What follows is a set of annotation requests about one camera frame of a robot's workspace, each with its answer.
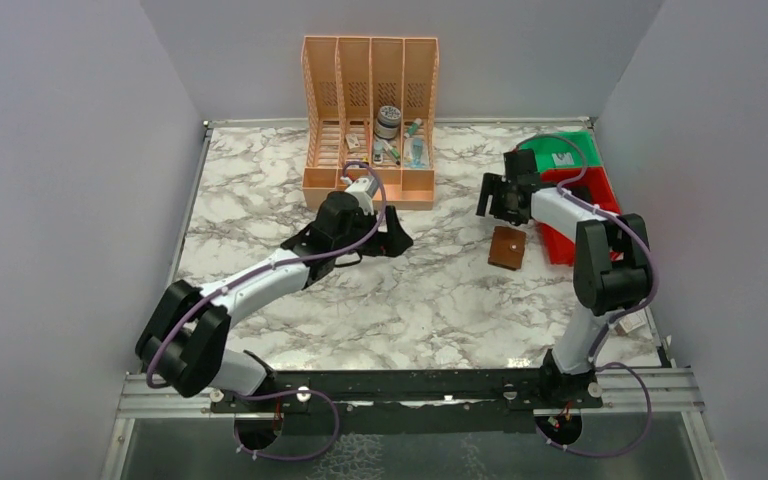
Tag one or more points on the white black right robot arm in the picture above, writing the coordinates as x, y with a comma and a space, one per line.
612, 272

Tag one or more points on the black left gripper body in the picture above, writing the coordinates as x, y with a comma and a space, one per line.
384, 243

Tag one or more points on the brown leather card holder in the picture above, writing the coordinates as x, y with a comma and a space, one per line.
507, 249

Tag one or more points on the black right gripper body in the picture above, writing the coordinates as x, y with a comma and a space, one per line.
512, 215

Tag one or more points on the small white red box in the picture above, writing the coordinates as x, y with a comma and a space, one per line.
631, 322

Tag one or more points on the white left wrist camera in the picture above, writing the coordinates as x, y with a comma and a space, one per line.
363, 190

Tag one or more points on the teal packaged item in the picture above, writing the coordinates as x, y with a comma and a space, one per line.
416, 156

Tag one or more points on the aluminium frame rail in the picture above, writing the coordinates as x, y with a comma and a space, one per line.
511, 390

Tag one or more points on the red plastic bin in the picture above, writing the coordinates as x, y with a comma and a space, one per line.
557, 217

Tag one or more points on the grey round tin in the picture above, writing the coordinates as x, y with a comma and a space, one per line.
388, 122

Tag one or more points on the small teal tube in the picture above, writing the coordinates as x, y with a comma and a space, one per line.
413, 128

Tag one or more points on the green white marker pen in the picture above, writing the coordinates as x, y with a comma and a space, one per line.
391, 151

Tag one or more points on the orange plastic desk organizer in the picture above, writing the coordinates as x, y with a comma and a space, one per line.
346, 80

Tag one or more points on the silver card in green bin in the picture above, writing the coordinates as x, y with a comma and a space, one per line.
563, 160

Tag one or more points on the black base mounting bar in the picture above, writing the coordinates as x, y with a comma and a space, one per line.
390, 420

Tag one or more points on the green plastic bin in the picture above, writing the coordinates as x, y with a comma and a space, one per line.
551, 153

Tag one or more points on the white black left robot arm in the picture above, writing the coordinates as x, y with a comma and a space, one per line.
183, 345

